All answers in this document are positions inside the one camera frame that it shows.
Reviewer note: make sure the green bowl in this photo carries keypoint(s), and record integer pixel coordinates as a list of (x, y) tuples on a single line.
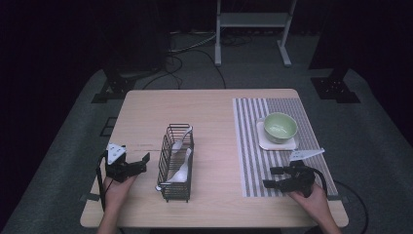
[(280, 128)]

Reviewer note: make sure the white metal stand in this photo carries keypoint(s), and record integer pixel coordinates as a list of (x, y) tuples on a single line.
[(253, 19)]

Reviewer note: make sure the person's right hand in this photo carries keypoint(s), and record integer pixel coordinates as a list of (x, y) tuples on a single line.
[(316, 204)]

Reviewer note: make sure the white ceramic spoon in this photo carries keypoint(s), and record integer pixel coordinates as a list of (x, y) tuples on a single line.
[(159, 187), (177, 146), (180, 175)]

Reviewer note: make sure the black stand base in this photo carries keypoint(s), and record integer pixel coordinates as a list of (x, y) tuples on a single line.
[(113, 87), (334, 87)]

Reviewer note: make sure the white square coaster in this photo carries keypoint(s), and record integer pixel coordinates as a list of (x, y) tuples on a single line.
[(276, 146)]

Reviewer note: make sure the person's left hand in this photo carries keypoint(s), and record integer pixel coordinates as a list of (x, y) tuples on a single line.
[(115, 193)]

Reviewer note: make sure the grey striped placemat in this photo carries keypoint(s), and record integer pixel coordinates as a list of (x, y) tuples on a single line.
[(253, 162)]

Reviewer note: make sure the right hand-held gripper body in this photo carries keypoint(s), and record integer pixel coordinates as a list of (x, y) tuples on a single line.
[(300, 178)]

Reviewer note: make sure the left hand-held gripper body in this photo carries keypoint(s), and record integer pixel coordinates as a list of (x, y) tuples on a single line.
[(115, 154)]

